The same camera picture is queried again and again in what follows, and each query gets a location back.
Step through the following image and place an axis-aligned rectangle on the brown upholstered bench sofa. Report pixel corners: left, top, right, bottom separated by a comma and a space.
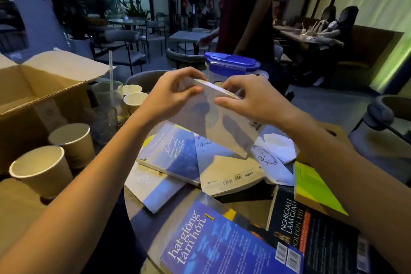
334, 24, 406, 86

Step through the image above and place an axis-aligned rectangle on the white drinking straw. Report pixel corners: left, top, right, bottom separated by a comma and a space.
108, 50, 114, 92

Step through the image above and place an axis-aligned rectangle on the dark metal frame chair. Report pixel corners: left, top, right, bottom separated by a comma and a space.
91, 29, 146, 76

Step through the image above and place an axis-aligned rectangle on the open brown cardboard box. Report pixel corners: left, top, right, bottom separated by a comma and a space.
0, 47, 113, 175

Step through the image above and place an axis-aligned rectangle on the open white paged book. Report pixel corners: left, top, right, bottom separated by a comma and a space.
124, 163, 187, 214

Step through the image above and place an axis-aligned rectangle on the person's left hand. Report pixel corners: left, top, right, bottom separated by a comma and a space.
139, 67, 208, 124

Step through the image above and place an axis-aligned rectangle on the bright blue book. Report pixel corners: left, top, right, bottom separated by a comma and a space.
159, 201, 304, 274

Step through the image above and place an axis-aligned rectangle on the grey round back chair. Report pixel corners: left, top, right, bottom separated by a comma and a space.
166, 48, 207, 71
125, 70, 175, 93

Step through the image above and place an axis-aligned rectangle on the person's right hand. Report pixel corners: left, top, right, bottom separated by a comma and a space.
214, 75, 298, 130

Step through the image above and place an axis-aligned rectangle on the person's left forearm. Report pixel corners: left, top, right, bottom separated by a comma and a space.
0, 113, 155, 274

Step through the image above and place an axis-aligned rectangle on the yellow green book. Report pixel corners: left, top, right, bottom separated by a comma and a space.
293, 161, 349, 220

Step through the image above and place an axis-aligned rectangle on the wooden dining table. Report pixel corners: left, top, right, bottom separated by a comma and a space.
274, 25, 323, 50

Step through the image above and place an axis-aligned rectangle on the blue and white paperback book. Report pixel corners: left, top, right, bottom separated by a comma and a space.
136, 122, 202, 186

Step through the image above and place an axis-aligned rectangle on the grey square cafe table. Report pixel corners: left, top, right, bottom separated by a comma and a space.
168, 30, 219, 53

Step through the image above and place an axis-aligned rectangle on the large white paper cup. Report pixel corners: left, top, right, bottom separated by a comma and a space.
48, 122, 96, 170
9, 145, 74, 201

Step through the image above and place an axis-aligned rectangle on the small white paper cup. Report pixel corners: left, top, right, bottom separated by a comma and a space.
123, 92, 148, 114
122, 84, 143, 96

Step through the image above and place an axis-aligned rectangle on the beige and blue book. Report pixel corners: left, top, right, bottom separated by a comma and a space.
194, 135, 268, 197

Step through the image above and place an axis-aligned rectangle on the clear drinking glass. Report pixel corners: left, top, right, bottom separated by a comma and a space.
91, 106, 118, 146

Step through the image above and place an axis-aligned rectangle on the white thin booklet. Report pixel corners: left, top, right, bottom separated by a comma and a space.
250, 145, 295, 186

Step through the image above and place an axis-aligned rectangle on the clear pitcher with blue lid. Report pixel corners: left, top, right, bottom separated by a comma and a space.
204, 52, 269, 92

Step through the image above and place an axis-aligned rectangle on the round dark cafe table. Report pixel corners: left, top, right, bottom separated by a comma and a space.
107, 18, 147, 31

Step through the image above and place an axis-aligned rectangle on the crumpled white paper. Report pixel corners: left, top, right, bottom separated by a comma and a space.
256, 133, 300, 164

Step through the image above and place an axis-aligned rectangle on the person's right forearm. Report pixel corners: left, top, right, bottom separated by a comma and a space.
283, 111, 411, 274

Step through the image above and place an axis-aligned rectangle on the clear plastic cup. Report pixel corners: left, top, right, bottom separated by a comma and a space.
92, 80, 124, 114

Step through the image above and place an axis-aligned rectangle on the black hardcover book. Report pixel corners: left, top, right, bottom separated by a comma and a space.
266, 185, 377, 274

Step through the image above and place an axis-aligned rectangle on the grey upholstered armchair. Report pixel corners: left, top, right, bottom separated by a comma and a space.
348, 95, 411, 185

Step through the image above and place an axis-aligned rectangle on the pale grey book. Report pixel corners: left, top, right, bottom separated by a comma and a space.
167, 79, 261, 159

